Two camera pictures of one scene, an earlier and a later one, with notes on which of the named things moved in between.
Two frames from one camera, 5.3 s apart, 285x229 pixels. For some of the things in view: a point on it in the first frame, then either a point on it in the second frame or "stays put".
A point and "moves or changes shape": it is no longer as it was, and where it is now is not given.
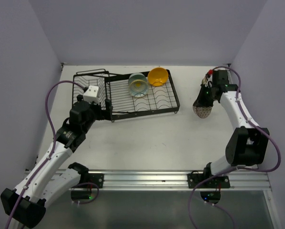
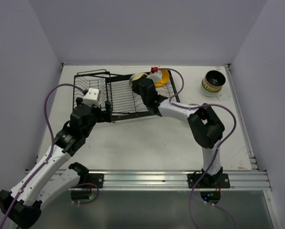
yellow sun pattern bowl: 138,88 moves or changes shape
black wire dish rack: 114,87 stays put
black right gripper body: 205,98 → 136,88
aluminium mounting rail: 177,181 stays put
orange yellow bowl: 157,76 stays put
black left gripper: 103,114 stays put
